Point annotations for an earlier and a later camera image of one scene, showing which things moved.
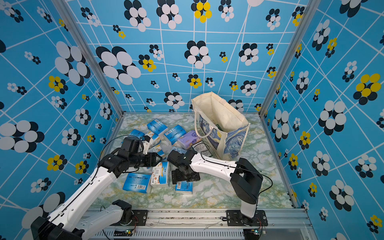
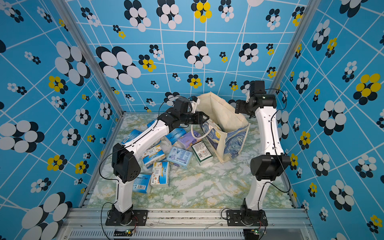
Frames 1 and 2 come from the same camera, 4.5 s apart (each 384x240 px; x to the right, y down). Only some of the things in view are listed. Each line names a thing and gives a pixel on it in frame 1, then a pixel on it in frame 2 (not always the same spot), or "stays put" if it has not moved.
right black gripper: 176,173 -> 240,107
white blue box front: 160,175 stays put
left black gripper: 153,159 -> 199,117
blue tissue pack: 138,182 stays put
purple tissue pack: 189,139 stays put
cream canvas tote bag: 223,128 stays put
